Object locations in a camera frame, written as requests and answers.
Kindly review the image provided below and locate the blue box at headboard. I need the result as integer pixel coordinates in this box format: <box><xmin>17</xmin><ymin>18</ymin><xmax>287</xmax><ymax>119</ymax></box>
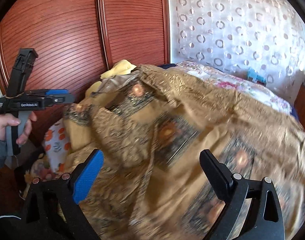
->
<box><xmin>246</xmin><ymin>68</ymin><xmax>267</xmax><ymax>86</ymax></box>

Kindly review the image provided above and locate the gold patterned cloth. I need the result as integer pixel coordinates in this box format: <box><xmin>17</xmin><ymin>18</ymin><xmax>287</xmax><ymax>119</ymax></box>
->
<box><xmin>63</xmin><ymin>65</ymin><xmax>305</xmax><ymax>239</ymax></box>

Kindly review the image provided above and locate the orange print white cloth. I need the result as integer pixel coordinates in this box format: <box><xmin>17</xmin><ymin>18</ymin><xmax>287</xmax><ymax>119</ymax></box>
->
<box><xmin>43</xmin><ymin>119</ymin><xmax>71</xmax><ymax>173</ymax></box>

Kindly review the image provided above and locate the floral bed blanket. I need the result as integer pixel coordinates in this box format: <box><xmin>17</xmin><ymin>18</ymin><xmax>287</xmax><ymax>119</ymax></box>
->
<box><xmin>159</xmin><ymin>61</ymin><xmax>299</xmax><ymax>120</ymax></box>

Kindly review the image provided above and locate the left hand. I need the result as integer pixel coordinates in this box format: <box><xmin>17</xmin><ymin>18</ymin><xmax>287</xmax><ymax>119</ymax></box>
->
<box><xmin>0</xmin><ymin>110</ymin><xmax>38</xmax><ymax>145</ymax></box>

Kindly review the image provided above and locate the circle pattern lace curtain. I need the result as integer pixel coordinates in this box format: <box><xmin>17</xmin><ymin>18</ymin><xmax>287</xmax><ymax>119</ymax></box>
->
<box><xmin>168</xmin><ymin>0</ymin><xmax>305</xmax><ymax>103</ymax></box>

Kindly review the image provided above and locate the red wooden wardrobe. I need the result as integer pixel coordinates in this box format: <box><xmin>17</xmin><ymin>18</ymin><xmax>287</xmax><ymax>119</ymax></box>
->
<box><xmin>0</xmin><ymin>0</ymin><xmax>171</xmax><ymax>151</ymax></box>

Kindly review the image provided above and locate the yellow pikachu plush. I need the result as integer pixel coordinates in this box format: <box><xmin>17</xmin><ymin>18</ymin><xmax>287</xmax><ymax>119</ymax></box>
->
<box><xmin>85</xmin><ymin>60</ymin><xmax>136</xmax><ymax>98</ymax></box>

